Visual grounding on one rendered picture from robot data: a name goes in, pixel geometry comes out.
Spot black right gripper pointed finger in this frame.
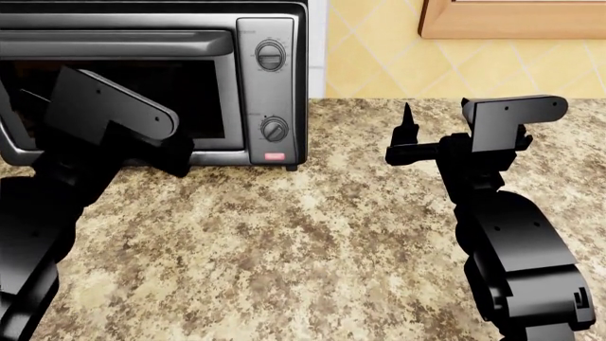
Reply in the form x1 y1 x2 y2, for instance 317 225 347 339
391 101 421 148

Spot glass toaster oven door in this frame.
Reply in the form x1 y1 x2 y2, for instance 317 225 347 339
0 28 249 168

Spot small round oven knob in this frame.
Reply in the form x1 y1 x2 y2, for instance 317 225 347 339
259 118 290 143

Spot black left gripper camera box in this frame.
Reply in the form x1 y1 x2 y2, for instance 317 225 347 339
44 65 182 148

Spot wooden wall cabinet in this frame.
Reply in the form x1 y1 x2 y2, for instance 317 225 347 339
419 0 606 41

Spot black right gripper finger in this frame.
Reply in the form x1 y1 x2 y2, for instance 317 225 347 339
514 122 532 153

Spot black right gripper camera box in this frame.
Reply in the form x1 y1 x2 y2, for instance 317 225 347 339
460 94 569 153

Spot silver toaster oven body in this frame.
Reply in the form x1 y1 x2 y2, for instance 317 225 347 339
0 0 312 173

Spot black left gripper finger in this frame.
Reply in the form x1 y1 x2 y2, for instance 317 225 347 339
20 88 53 108

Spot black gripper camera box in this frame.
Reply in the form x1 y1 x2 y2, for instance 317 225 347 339
460 94 569 153
44 65 182 148

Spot silver oven door handle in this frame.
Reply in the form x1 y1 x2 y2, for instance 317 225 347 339
0 29 234 60

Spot large round oven knob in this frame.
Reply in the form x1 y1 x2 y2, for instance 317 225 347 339
254 40 289 74

